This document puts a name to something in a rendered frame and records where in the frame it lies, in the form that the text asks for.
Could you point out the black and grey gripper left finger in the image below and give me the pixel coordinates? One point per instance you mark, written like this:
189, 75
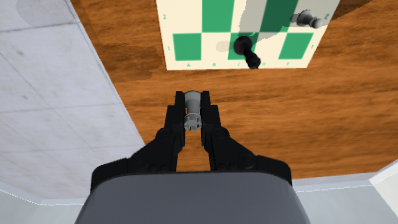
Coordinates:
159, 155

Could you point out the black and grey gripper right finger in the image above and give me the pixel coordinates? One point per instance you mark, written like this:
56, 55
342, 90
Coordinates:
227, 154

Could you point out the green and white chessboard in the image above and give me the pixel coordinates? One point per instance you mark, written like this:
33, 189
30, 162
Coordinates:
200, 34

